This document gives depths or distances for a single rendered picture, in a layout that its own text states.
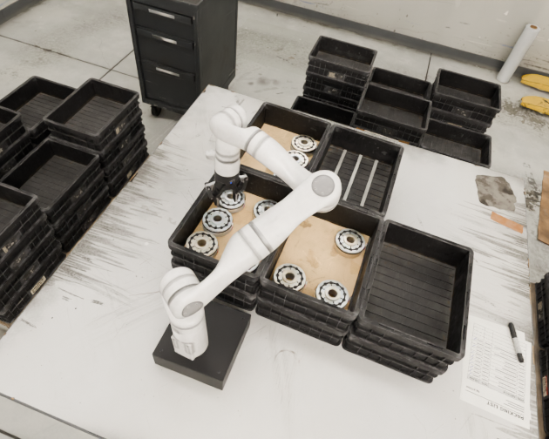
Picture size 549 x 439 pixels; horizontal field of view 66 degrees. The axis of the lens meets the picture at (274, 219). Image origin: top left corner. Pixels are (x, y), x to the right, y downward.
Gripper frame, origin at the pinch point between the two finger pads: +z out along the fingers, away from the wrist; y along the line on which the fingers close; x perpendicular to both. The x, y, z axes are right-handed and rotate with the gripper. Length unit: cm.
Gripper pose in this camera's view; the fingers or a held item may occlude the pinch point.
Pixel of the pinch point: (226, 199)
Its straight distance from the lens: 137.1
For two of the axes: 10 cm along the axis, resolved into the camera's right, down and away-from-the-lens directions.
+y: 9.1, -2.6, 3.4
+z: -1.1, 6.3, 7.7
